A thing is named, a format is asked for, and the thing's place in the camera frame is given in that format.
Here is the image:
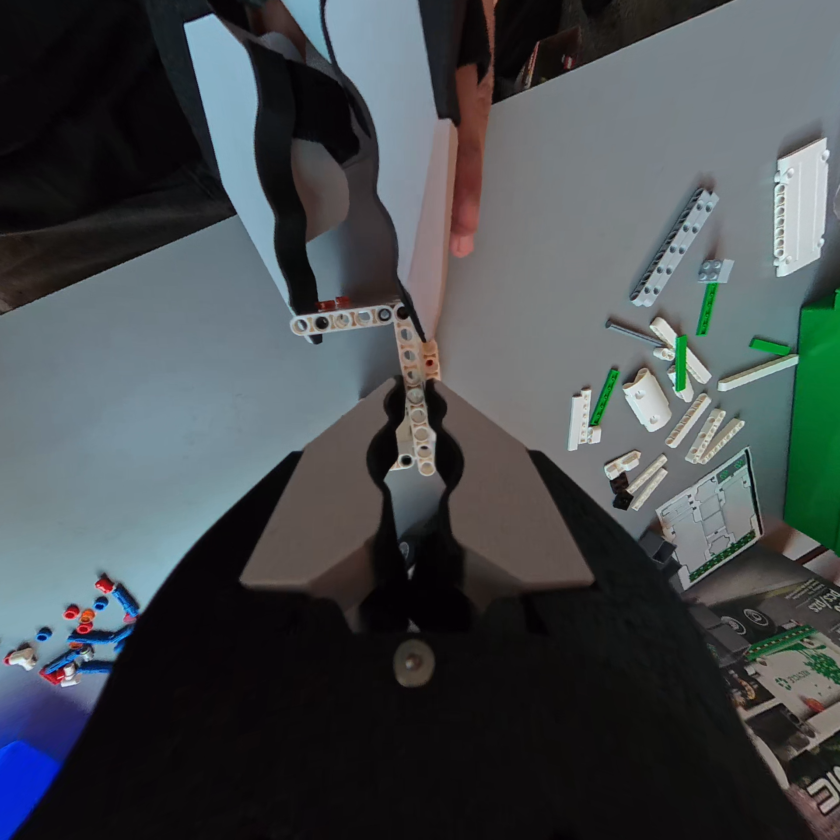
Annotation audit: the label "white lego hopper assembly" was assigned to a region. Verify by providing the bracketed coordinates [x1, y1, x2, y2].
[289, 297, 445, 475]

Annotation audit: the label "grey long lego beam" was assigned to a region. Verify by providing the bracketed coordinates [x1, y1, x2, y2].
[630, 188, 720, 307]

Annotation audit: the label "scattered white lego beams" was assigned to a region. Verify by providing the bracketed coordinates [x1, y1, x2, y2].
[566, 316, 800, 514]

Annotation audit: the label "lego sticker sheet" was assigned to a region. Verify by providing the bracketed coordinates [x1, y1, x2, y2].
[655, 448, 764, 592]

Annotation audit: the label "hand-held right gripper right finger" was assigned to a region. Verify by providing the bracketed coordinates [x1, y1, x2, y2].
[420, 379, 595, 632]

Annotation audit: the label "pile of blue red pins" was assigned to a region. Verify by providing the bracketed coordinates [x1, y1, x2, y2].
[3, 573, 142, 688]

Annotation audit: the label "white curved lego panel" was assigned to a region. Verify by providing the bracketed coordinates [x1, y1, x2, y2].
[621, 367, 673, 434]

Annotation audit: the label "green plastic bin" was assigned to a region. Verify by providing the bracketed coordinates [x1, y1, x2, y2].
[783, 287, 840, 547]

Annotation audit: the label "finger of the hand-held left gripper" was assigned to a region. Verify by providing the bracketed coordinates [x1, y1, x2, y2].
[184, 13, 324, 345]
[289, 0, 458, 345]

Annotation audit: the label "lego truck set box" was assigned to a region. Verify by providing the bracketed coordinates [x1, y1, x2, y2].
[682, 521, 840, 811]

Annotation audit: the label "black car lego box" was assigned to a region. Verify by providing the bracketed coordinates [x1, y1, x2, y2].
[524, 25, 585, 89]

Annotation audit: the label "person's left hand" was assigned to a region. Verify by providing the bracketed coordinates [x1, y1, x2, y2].
[449, 66, 493, 258]

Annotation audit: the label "grey lego axle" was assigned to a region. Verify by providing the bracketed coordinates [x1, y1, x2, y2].
[604, 319, 665, 347]

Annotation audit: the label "blue plastic bin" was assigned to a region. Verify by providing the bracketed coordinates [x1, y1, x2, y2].
[0, 740, 64, 840]

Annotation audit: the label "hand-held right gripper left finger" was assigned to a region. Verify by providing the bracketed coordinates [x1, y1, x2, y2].
[239, 376, 411, 632]

